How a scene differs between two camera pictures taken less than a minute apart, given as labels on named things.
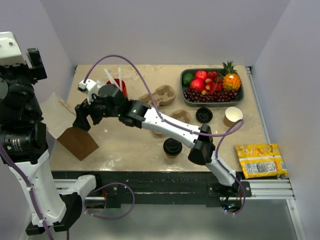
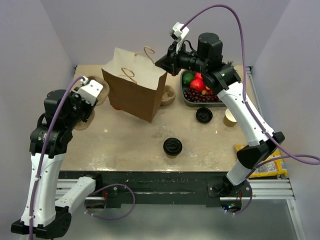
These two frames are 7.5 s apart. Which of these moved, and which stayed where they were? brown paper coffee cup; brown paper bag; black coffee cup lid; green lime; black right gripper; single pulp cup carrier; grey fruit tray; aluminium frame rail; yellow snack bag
Moved: brown paper bag; black right gripper; single pulp cup carrier
Stayed: green lime; black coffee cup lid; yellow snack bag; grey fruit tray; brown paper coffee cup; aluminium frame rail
